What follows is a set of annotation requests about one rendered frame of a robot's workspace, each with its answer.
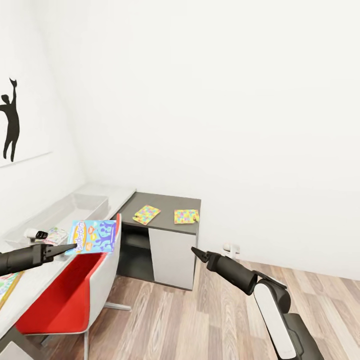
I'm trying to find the toy box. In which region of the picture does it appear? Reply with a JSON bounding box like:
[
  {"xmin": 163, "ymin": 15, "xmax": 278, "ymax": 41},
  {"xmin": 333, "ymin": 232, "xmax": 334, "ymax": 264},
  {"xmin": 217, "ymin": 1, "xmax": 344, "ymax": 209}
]
[{"xmin": 3, "ymin": 193, "xmax": 109, "ymax": 261}]

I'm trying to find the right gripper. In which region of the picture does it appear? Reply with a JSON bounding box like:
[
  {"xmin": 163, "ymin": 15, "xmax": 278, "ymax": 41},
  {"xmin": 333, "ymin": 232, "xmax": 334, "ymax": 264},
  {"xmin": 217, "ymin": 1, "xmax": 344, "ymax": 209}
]
[{"xmin": 191, "ymin": 246, "xmax": 243, "ymax": 286}]

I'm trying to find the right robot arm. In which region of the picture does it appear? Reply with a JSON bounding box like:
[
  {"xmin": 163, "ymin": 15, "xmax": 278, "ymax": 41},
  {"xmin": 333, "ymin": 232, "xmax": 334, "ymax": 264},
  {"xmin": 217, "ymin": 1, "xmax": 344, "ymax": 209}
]
[{"xmin": 191, "ymin": 243, "xmax": 325, "ymax": 360}]

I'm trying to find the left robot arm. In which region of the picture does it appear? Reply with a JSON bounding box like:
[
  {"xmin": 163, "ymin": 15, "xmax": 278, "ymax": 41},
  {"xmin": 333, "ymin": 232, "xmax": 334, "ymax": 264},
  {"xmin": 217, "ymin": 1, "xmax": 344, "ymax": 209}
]
[{"xmin": 0, "ymin": 228, "xmax": 77, "ymax": 277}]

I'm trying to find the board game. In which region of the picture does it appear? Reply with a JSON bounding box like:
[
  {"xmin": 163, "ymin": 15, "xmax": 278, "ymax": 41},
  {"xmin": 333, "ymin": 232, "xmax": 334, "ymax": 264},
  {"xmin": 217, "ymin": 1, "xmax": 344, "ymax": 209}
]
[
  {"xmin": 41, "ymin": 227, "xmax": 70, "ymax": 246},
  {"xmin": 0, "ymin": 271, "xmax": 25, "ymax": 309},
  {"xmin": 64, "ymin": 220, "xmax": 117, "ymax": 256}
]

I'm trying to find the jigsaw puzzle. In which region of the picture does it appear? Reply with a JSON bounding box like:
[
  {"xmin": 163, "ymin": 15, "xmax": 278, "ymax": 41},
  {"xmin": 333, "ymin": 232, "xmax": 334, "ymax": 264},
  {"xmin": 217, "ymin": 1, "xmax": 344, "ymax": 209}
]
[
  {"xmin": 174, "ymin": 209, "xmax": 200, "ymax": 224},
  {"xmin": 134, "ymin": 205, "xmax": 160, "ymax": 225}
]

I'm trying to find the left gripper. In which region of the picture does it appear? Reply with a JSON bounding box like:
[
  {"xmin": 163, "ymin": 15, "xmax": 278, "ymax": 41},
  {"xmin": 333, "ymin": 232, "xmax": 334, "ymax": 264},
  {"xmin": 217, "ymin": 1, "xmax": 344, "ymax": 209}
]
[{"xmin": 7, "ymin": 243, "xmax": 77, "ymax": 274}]

